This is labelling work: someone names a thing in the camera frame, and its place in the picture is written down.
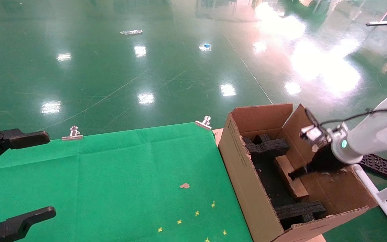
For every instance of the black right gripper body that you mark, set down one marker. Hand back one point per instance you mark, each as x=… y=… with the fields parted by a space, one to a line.
x=324 y=159

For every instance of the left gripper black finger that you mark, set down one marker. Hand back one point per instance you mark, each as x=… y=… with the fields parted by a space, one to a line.
x=22 y=138
x=15 y=227

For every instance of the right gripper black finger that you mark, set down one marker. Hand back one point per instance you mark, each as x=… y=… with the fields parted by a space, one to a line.
x=299 y=172

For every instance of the small brown cardboard box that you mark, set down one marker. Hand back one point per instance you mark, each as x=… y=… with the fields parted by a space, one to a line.
x=296 y=190

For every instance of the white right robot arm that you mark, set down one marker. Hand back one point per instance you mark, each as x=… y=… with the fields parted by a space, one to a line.
x=375 y=134

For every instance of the large open cardboard carton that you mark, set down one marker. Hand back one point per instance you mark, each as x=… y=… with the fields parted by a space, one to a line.
x=244 y=174

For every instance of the small cardboard scrap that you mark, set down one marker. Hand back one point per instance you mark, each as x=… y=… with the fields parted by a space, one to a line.
x=184 y=185

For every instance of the black foam liner sheet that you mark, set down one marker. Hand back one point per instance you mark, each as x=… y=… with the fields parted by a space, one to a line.
x=270 y=181

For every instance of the silver binder clip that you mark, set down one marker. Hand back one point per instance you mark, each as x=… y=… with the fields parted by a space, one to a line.
x=73 y=133
x=204 y=123

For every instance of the black plastic grid crate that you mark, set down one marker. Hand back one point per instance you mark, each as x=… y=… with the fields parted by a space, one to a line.
x=380 y=166

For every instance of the green table cloth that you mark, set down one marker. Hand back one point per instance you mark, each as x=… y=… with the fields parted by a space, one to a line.
x=96 y=185

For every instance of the white flat floor mop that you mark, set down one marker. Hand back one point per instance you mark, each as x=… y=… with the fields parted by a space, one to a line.
x=378 y=23

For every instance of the white floor litter strip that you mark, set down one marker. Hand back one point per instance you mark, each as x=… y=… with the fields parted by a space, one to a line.
x=131 y=32

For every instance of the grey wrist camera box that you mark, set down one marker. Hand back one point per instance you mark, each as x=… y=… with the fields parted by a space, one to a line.
x=310 y=133

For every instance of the white tube frame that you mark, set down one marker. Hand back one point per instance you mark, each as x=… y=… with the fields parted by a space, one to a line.
x=381 y=199

